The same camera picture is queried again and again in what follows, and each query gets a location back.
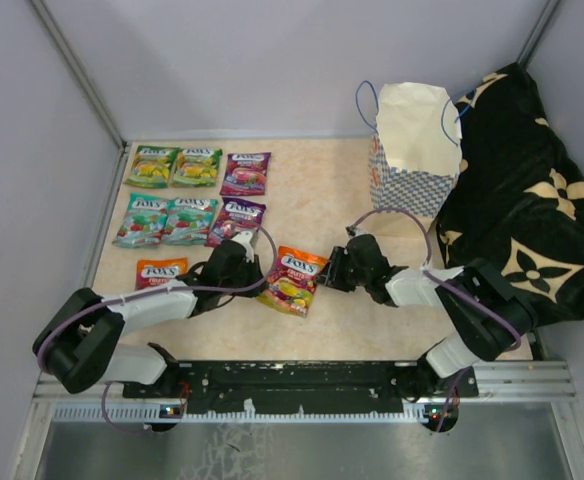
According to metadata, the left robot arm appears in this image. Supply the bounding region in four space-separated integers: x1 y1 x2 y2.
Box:
32 236 265 397

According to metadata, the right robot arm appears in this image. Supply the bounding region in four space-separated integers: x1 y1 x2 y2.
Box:
318 234 537 401

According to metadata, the fruits candy bag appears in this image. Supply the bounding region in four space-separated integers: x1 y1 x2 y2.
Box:
135 257 188 291
257 246 328 318

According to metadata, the blue checkered paper bag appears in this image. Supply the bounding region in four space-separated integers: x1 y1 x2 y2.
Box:
355 80 463 237

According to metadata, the aluminium frame rail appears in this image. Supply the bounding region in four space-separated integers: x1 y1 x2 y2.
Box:
31 362 578 401

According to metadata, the teal snack bag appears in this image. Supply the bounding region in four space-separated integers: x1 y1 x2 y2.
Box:
113 193 171 248
162 198 218 246

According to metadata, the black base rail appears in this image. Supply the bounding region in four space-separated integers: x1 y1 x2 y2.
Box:
123 360 478 415

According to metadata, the purple snack bag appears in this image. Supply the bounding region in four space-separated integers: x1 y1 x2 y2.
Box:
205 197 267 247
220 152 271 197

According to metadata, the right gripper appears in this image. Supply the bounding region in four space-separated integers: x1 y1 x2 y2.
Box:
313 246 371 292

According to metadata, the green candy bag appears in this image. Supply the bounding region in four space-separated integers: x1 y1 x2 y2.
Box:
170 148 222 187
125 145 178 189

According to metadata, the black floral blanket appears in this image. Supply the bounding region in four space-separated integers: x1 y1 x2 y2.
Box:
436 63 584 326

